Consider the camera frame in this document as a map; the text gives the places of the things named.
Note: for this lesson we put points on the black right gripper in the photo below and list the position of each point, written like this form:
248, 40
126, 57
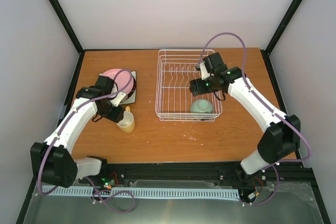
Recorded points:
196, 88

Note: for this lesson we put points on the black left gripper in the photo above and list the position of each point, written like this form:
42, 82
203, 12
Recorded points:
116, 117

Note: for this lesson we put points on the yellow mug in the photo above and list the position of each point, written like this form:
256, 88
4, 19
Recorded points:
127, 124

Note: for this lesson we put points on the mint green bowl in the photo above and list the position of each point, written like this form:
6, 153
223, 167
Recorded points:
201, 106

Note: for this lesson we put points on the pink plate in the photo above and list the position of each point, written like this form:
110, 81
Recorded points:
120, 81

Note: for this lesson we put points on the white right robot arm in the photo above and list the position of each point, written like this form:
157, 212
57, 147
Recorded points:
280, 131

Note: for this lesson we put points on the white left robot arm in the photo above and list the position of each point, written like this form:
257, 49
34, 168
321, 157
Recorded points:
52, 160

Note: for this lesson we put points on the square grey black-edged plate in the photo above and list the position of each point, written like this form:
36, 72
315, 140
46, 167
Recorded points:
121, 80

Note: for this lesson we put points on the dark round plate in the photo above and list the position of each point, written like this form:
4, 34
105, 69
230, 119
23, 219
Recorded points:
131, 99

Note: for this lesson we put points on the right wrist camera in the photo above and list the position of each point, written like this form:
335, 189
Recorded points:
202, 69

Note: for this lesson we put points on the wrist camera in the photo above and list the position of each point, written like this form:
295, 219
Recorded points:
118, 99
202, 69

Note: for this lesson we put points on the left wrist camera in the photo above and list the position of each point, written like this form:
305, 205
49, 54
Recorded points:
118, 99

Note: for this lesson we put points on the white wire dish rack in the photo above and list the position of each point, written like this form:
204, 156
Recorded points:
175, 69

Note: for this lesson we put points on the black frame post right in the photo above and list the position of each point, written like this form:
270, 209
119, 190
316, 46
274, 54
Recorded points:
293, 7

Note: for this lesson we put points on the black frame post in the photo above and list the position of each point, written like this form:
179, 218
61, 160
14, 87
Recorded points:
66, 25
293, 7

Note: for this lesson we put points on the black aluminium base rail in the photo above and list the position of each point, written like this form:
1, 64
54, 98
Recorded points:
219, 173

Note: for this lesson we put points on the light blue slotted cable duct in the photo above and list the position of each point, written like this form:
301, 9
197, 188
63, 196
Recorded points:
150, 193

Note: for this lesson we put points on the black frame post left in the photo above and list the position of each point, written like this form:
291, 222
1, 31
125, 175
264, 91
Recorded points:
66, 25

